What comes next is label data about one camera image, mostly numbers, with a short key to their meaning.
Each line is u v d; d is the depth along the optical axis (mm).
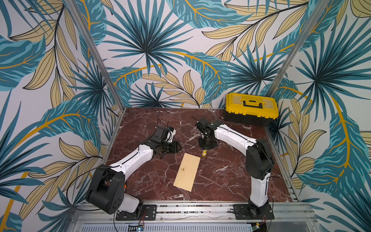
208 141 765
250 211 661
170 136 815
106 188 421
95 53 841
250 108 983
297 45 820
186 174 869
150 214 729
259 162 502
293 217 737
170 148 759
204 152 916
